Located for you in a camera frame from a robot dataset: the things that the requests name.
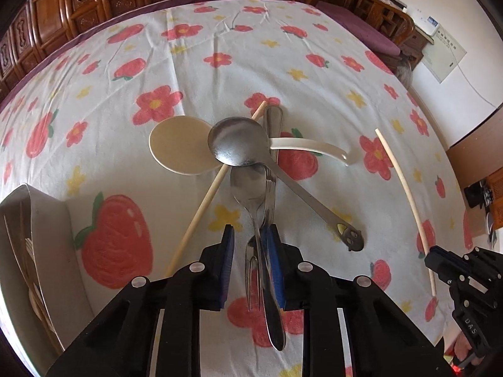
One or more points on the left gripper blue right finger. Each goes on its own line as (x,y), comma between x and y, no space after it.
(272,244)

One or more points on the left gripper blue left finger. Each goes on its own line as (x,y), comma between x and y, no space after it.
(223,263)

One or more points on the small steel spoon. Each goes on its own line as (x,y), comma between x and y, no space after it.
(248,186)

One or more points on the light wooden chopstick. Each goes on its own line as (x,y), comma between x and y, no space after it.
(408,193)
(204,205)

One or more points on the large steel spoon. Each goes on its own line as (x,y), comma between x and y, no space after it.
(271,164)

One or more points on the grey metal rectangular tin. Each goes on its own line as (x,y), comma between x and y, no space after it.
(44,305)

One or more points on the purple armchair cushion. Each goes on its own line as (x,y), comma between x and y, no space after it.
(374,40)

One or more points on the wooden side table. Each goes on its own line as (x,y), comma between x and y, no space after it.
(412,48)

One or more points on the carved wooden armchair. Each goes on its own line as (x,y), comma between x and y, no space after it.
(353,11)

